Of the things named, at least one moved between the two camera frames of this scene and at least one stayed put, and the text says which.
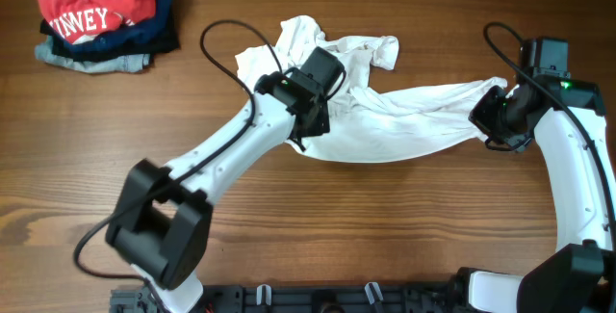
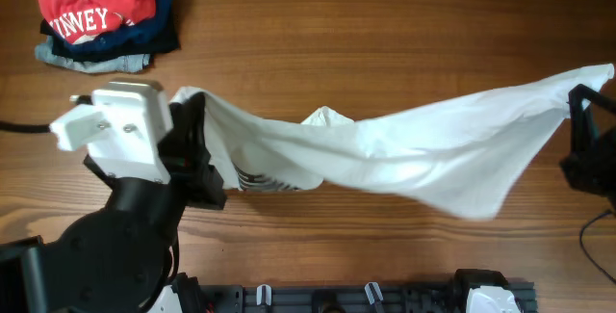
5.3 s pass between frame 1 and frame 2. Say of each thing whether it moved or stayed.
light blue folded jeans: stayed
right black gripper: moved
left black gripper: moved
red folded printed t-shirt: stayed
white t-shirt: moved
